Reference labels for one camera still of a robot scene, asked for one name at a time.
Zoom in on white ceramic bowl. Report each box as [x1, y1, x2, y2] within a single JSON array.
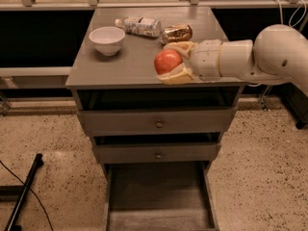
[[89, 26, 125, 56]]

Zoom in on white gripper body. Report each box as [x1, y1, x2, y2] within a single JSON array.
[[190, 39, 222, 81]]

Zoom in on metal railing frame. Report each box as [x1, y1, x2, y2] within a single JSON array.
[[0, 0, 308, 117]]

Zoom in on grey top drawer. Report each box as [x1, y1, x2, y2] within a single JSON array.
[[78, 108, 236, 137]]

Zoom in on white hanging cable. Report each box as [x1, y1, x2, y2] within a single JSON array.
[[272, 0, 308, 29]]

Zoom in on grey middle drawer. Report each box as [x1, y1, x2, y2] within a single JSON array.
[[92, 142, 221, 164]]

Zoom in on white plastic bottle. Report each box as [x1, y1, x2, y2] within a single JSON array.
[[115, 16, 161, 38]]

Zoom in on grey open bottom drawer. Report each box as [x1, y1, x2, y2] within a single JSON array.
[[102, 162, 220, 231]]

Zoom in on grey wooden drawer cabinet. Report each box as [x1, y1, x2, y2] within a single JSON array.
[[65, 6, 252, 231]]

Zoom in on black floor cable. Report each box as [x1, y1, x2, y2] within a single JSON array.
[[0, 160, 55, 231]]

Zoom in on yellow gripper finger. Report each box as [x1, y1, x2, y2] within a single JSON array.
[[164, 41, 196, 60], [157, 64, 193, 85]]

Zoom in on brass top drawer knob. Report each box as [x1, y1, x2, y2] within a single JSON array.
[[156, 120, 164, 128]]

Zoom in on red apple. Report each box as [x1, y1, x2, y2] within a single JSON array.
[[154, 49, 183, 75]]

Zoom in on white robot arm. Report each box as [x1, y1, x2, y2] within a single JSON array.
[[154, 24, 308, 95]]

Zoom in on black metal floor stand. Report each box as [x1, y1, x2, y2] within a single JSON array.
[[0, 154, 43, 231]]

